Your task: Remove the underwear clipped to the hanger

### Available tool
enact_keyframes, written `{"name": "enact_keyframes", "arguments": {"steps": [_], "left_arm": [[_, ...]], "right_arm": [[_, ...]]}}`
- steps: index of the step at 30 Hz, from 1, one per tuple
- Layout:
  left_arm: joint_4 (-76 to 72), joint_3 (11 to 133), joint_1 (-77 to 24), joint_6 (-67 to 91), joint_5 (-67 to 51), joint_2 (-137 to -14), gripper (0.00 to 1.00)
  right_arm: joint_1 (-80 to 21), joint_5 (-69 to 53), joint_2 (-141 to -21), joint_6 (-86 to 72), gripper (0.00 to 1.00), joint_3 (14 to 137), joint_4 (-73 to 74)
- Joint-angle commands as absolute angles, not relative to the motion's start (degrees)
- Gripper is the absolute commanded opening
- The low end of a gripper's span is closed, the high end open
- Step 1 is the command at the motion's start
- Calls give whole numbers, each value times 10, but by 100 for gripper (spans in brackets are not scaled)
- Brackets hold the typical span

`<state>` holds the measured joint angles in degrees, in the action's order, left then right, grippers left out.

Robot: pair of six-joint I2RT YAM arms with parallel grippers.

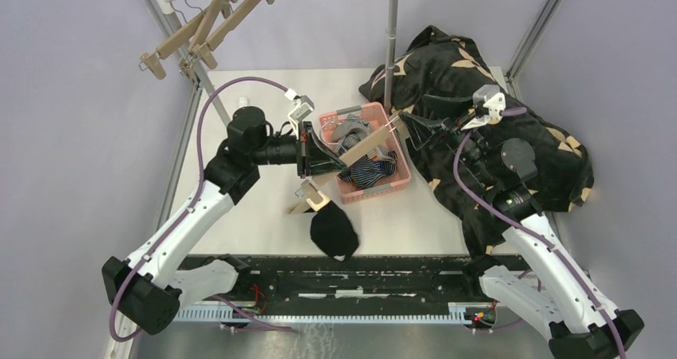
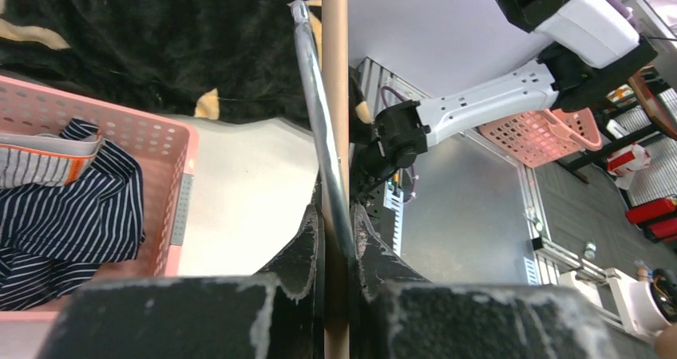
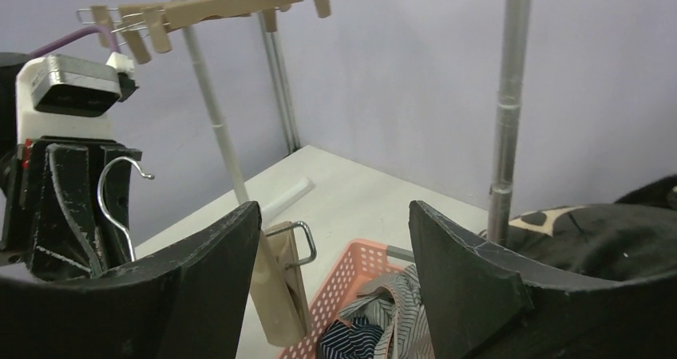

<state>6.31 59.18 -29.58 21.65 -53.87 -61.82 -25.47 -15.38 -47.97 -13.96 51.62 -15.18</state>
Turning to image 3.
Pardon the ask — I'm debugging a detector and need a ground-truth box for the pink plastic basket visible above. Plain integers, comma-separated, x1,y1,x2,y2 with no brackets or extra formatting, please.
278,239,414,359

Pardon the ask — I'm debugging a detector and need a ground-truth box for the wooden hanger of black underwear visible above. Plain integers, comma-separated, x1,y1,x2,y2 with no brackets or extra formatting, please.
97,156,317,348

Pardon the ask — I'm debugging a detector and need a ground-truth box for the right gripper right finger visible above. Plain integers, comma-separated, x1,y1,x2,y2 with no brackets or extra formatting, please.
409,201,676,358

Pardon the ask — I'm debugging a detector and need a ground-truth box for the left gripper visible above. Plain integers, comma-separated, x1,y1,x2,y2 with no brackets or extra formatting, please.
1,53,142,282

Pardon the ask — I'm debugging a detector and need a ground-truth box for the empty wooden clip hanger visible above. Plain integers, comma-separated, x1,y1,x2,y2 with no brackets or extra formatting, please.
76,6,152,65

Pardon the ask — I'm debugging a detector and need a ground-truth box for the black floral blanket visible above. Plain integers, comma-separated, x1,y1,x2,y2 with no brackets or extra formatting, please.
505,174,676,281

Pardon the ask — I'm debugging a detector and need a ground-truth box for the wooden hanger of navy underwear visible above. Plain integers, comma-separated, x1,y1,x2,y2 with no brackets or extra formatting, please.
118,0,292,55

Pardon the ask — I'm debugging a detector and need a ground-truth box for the metal clothes rack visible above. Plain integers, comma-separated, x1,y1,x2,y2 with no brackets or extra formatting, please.
164,0,535,247

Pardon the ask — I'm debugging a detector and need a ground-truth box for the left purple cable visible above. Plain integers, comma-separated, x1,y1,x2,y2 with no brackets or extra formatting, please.
29,25,121,61

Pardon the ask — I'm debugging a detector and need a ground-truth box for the grey striped underwear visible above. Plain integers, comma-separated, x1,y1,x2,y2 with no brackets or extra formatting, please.
337,265,435,359

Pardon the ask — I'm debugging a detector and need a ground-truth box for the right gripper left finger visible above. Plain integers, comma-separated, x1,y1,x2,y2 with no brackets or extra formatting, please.
1,201,262,358

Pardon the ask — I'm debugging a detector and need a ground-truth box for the navy striped underwear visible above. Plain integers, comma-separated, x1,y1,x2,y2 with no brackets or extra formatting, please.
316,317,384,359

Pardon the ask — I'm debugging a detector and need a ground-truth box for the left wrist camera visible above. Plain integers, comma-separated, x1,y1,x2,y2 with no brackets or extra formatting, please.
15,52,138,144

